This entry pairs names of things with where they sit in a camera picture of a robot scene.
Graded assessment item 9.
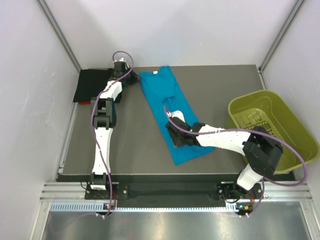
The blue t-shirt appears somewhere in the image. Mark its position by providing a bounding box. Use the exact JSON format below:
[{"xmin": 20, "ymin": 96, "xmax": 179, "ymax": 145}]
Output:
[{"xmin": 139, "ymin": 66, "xmax": 215, "ymax": 166}]

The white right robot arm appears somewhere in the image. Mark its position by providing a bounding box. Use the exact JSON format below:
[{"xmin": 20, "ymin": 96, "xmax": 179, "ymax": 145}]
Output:
[{"xmin": 165, "ymin": 117, "xmax": 284, "ymax": 200}]

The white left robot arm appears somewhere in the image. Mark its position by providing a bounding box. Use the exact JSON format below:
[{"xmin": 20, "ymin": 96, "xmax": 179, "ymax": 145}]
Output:
[{"xmin": 89, "ymin": 57, "xmax": 140, "ymax": 199}]

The folded black t-shirt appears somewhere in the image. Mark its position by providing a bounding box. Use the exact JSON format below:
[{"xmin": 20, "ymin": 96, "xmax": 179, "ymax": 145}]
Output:
[{"xmin": 73, "ymin": 68, "xmax": 113, "ymax": 103}]

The folded red t-shirt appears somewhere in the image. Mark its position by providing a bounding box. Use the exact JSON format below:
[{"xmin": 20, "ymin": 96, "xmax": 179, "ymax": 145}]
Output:
[{"xmin": 78, "ymin": 101, "xmax": 91, "ymax": 105}]

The green plastic laundry basket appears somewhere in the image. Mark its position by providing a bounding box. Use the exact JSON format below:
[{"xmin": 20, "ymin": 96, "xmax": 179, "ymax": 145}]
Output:
[{"xmin": 225, "ymin": 90, "xmax": 320, "ymax": 164}]

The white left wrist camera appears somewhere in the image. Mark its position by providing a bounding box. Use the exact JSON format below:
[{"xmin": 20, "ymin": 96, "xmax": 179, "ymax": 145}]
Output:
[{"xmin": 118, "ymin": 57, "xmax": 127, "ymax": 65}]

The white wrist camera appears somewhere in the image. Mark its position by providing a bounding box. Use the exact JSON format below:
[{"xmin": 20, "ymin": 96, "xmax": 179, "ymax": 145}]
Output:
[
  {"xmin": 118, "ymin": 57, "xmax": 127, "ymax": 65},
  {"xmin": 167, "ymin": 110, "xmax": 186, "ymax": 123}
]

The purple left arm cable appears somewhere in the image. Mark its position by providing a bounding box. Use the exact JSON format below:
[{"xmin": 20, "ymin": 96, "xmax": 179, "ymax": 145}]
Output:
[{"xmin": 90, "ymin": 50, "xmax": 135, "ymax": 218}]

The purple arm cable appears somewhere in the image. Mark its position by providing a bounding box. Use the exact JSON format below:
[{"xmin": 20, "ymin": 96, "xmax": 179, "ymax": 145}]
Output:
[
  {"xmin": 163, "ymin": 105, "xmax": 309, "ymax": 218},
  {"xmin": 90, "ymin": 50, "xmax": 135, "ymax": 218}
]

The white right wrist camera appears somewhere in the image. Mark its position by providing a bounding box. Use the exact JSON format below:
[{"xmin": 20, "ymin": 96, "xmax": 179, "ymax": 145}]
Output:
[{"xmin": 167, "ymin": 110, "xmax": 186, "ymax": 123}]

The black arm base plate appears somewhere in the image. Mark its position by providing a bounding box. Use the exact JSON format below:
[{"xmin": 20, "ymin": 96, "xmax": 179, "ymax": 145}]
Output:
[{"xmin": 84, "ymin": 174, "xmax": 262, "ymax": 208}]

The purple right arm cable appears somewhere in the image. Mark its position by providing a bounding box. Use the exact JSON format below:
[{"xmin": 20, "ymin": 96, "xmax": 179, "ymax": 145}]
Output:
[{"xmin": 163, "ymin": 105, "xmax": 309, "ymax": 218}]

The left aluminium corner post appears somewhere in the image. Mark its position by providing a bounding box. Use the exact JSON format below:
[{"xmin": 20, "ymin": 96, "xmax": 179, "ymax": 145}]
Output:
[{"xmin": 36, "ymin": 0, "xmax": 81, "ymax": 72}]

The aluminium corner post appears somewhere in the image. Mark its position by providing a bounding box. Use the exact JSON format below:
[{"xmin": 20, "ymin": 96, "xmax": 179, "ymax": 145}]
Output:
[
  {"xmin": 258, "ymin": 0, "xmax": 306, "ymax": 74},
  {"xmin": 36, "ymin": 0, "xmax": 81, "ymax": 72}
]

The aluminium front frame rail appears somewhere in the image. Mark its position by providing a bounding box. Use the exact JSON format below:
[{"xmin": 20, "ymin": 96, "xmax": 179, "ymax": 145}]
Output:
[{"xmin": 40, "ymin": 182, "xmax": 313, "ymax": 213}]

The right aluminium corner post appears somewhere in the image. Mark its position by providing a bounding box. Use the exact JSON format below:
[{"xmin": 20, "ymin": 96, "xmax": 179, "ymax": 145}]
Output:
[{"xmin": 258, "ymin": 0, "xmax": 306, "ymax": 74}]

